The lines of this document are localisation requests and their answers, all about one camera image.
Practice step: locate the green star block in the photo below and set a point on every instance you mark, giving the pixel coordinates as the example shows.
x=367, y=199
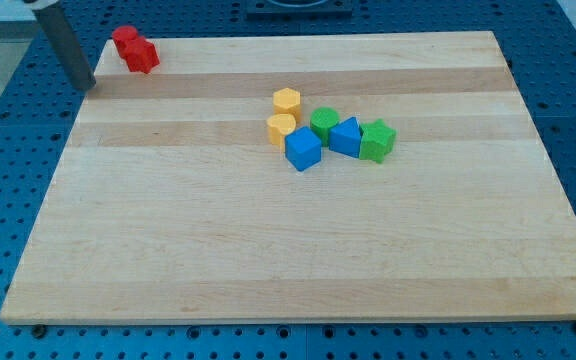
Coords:
x=377, y=140

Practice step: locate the red circle block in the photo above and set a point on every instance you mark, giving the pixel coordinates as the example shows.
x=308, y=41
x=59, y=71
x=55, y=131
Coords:
x=121, y=36

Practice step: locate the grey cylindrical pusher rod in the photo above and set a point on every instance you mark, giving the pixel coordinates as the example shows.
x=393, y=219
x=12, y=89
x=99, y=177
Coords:
x=53, y=21

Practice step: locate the wooden board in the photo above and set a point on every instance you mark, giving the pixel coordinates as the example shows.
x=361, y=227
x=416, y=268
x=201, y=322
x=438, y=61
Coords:
x=170, y=206

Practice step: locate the green circle block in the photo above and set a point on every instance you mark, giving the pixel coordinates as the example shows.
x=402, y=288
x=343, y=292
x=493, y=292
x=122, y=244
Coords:
x=322, y=120

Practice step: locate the yellow hexagon block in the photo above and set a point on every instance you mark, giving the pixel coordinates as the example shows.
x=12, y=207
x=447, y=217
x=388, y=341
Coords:
x=287, y=101

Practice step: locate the blue cube block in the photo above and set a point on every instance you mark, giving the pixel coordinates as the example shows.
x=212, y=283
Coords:
x=303, y=148

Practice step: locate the yellow heart block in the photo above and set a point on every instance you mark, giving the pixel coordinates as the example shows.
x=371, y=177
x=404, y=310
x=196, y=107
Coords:
x=279, y=126

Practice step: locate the red star block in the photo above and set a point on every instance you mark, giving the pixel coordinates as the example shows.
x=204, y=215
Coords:
x=141, y=55

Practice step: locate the blue triangle block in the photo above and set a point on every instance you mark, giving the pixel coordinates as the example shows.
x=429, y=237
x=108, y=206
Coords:
x=345, y=138

